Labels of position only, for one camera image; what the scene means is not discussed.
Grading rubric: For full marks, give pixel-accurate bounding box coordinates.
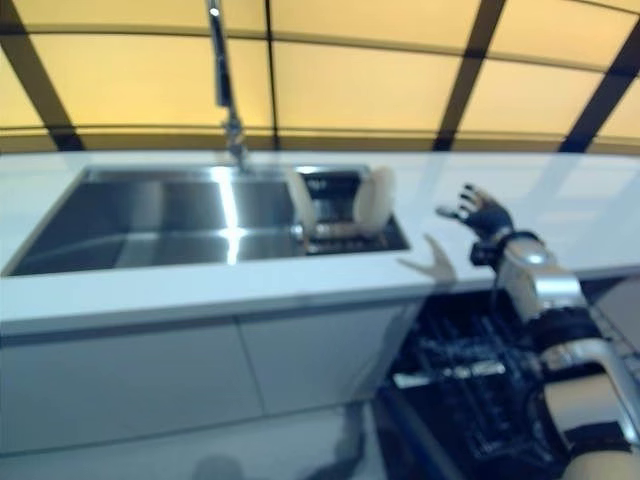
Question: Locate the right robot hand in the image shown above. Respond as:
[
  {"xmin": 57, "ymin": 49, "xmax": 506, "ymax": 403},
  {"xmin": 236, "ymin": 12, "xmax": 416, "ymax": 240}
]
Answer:
[{"xmin": 435, "ymin": 183, "xmax": 515, "ymax": 244}]

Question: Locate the white ceramic plate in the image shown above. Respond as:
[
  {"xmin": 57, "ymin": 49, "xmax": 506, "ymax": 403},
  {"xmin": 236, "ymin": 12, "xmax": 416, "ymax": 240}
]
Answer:
[
  {"xmin": 289, "ymin": 172, "xmax": 318, "ymax": 237},
  {"xmin": 351, "ymin": 166, "xmax": 397, "ymax": 232}
]

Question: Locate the open dishwasher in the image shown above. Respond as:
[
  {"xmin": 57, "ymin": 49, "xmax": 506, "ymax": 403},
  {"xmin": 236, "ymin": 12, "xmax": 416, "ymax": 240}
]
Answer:
[{"xmin": 373, "ymin": 285, "xmax": 640, "ymax": 480}]

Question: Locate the black dish drying rack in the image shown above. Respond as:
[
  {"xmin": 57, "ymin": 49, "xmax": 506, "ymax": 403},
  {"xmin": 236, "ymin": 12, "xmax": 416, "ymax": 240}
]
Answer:
[{"xmin": 293, "ymin": 169, "xmax": 409, "ymax": 254}]

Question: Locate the white cabinet door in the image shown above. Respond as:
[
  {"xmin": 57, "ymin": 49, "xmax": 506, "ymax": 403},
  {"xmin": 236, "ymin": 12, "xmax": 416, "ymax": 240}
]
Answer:
[
  {"xmin": 0, "ymin": 317, "xmax": 267, "ymax": 457},
  {"xmin": 237, "ymin": 301, "xmax": 419, "ymax": 417}
]

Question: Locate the chrome kitchen faucet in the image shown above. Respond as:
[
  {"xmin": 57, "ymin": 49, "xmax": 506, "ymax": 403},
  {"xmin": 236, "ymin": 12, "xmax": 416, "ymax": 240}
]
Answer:
[{"xmin": 206, "ymin": 0, "xmax": 252, "ymax": 175}]

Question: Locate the stainless steel sink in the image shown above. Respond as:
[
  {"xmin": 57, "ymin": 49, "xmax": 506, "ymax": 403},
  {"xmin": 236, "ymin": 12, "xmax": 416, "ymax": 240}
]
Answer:
[{"xmin": 2, "ymin": 164, "xmax": 412, "ymax": 278}]

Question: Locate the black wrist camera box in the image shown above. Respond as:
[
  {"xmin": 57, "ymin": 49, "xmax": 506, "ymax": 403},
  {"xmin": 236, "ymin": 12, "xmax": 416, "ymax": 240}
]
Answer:
[{"xmin": 469, "ymin": 238, "xmax": 504, "ymax": 267}]

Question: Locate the wire dishwasher rack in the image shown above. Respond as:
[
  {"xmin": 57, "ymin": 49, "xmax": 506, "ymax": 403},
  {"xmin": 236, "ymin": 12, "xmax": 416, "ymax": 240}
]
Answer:
[{"xmin": 393, "ymin": 297, "xmax": 576, "ymax": 461}]

